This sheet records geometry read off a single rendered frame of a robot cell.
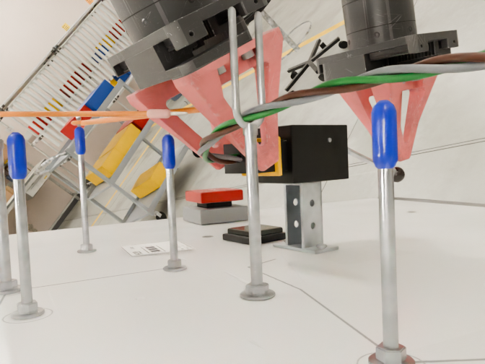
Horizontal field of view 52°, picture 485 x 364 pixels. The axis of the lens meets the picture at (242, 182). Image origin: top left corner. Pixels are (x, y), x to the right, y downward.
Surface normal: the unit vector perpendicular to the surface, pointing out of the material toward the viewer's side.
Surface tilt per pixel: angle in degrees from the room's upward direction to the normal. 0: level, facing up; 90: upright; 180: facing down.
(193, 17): 95
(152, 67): 68
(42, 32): 90
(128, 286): 50
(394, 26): 77
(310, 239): 97
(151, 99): 92
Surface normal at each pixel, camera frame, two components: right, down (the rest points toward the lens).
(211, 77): 0.65, 0.34
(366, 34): -0.64, 0.23
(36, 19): 0.53, -0.11
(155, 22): -0.18, 0.41
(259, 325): -0.04, -1.00
